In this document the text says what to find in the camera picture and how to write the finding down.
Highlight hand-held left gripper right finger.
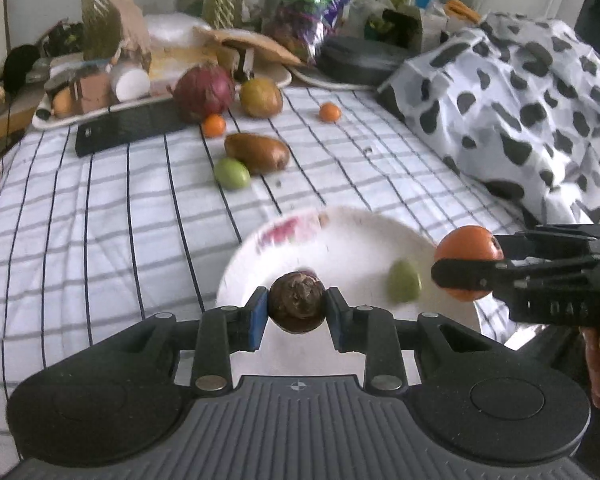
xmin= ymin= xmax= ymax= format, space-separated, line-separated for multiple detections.
xmin=325 ymin=287 xmax=486 ymax=393

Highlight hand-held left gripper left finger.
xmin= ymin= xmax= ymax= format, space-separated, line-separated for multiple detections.
xmin=115 ymin=287 xmax=271 ymax=393

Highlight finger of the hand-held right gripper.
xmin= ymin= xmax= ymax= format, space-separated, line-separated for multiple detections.
xmin=431 ymin=254 xmax=600 ymax=293
xmin=494 ymin=224 xmax=600 ymax=261

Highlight large orange tangerine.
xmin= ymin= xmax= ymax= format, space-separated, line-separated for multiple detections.
xmin=434 ymin=226 xmax=505 ymax=302

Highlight brown passion fruit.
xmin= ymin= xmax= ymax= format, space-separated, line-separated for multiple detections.
xmin=269 ymin=270 xmax=327 ymax=333

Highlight small green fruit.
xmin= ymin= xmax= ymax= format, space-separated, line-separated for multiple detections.
xmin=387 ymin=259 xmax=423 ymax=304
xmin=214 ymin=158 xmax=251 ymax=191

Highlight white floral plate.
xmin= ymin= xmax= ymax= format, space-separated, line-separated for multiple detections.
xmin=215 ymin=205 xmax=483 ymax=346

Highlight yellow green mango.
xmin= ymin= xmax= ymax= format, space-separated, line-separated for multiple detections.
xmin=239 ymin=77 xmax=284 ymax=119

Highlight red onion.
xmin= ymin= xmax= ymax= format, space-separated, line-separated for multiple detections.
xmin=172 ymin=62 xmax=237 ymax=123

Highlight cow print blanket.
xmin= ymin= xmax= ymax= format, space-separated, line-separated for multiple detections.
xmin=377 ymin=10 xmax=600 ymax=233

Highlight checked white bedsheet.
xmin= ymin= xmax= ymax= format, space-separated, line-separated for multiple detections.
xmin=0 ymin=84 xmax=531 ymax=476

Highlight black zip case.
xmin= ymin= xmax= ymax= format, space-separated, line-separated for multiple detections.
xmin=317 ymin=36 xmax=413 ymax=86

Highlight white tray under case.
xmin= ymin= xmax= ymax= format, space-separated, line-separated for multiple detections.
xmin=287 ymin=64 xmax=381 ymax=92

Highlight yellow pink box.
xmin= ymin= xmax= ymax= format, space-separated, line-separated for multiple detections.
xmin=149 ymin=47 xmax=217 ymax=82

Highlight white cup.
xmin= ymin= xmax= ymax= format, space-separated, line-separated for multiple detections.
xmin=110 ymin=62 xmax=151 ymax=102

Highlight brown paper bag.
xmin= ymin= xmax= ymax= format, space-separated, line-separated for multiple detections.
xmin=195 ymin=27 xmax=301 ymax=67

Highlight small brown box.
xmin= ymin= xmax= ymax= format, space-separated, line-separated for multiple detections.
xmin=70 ymin=72 xmax=113 ymax=113

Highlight long white tray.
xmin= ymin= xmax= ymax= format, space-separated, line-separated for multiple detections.
xmin=32 ymin=66 xmax=293 ymax=133

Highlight white plastic bag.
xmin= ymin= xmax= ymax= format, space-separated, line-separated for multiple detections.
xmin=144 ymin=12 xmax=212 ymax=45

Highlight purple foil bag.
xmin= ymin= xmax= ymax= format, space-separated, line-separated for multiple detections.
xmin=270 ymin=0 xmax=361 ymax=63

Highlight crumpled brown paper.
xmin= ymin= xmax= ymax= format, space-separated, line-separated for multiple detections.
xmin=109 ymin=0 xmax=153 ymax=72

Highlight black round object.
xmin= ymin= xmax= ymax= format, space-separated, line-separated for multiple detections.
xmin=5 ymin=45 xmax=41 ymax=93

